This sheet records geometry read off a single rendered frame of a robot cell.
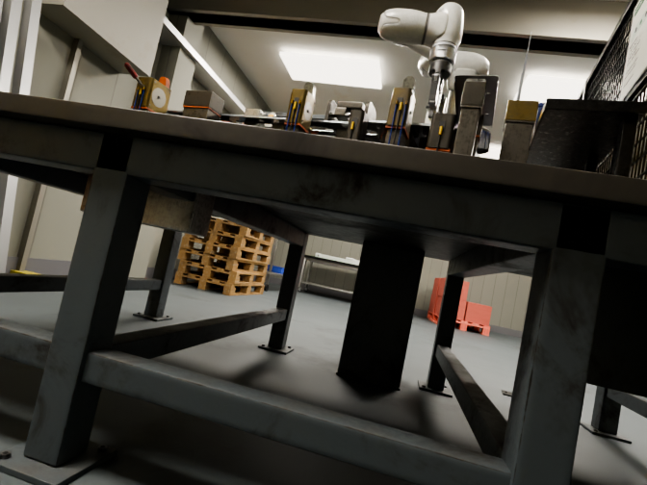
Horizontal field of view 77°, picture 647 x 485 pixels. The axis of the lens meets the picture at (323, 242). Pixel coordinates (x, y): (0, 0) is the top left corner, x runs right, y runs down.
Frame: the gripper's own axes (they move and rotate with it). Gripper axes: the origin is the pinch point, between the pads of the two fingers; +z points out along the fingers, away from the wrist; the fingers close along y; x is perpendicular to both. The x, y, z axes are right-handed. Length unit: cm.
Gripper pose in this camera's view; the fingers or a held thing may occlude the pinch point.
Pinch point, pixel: (430, 120)
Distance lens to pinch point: 150.2
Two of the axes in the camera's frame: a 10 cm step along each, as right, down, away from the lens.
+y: -3.4, -1.3, -9.3
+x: 9.2, 1.6, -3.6
